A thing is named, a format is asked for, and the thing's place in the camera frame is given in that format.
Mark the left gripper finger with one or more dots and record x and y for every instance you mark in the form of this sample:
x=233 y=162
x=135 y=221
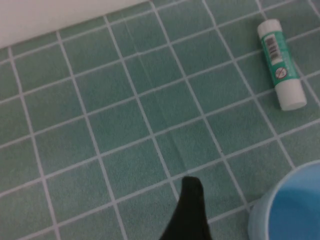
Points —
x=187 y=215

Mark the light blue plastic cup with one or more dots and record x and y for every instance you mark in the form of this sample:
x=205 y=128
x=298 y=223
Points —
x=295 y=207

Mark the green checked tablecloth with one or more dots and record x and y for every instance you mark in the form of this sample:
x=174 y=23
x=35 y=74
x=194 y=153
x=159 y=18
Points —
x=125 y=100

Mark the green white glue stick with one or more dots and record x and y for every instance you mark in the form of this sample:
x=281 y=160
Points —
x=277 y=62

